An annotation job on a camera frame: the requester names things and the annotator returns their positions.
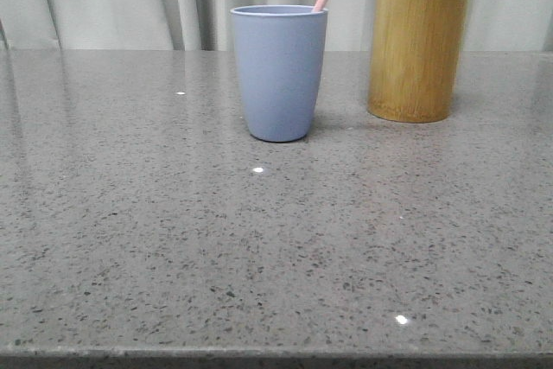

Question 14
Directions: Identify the blue plastic cup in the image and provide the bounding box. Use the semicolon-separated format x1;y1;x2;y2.
230;5;327;143

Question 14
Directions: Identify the bamboo cylindrical holder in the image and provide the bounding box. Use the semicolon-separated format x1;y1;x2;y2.
367;0;468;123

